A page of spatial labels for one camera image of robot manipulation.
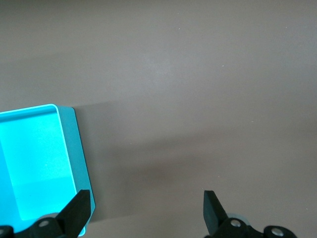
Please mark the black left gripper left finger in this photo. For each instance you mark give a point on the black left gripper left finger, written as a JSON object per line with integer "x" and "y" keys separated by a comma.
{"x": 79, "y": 208}

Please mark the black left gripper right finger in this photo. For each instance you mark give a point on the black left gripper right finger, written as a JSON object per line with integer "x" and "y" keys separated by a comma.
{"x": 211, "y": 210}

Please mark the turquoise plastic bin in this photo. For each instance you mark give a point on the turquoise plastic bin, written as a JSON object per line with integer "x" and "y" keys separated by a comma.
{"x": 37, "y": 158}

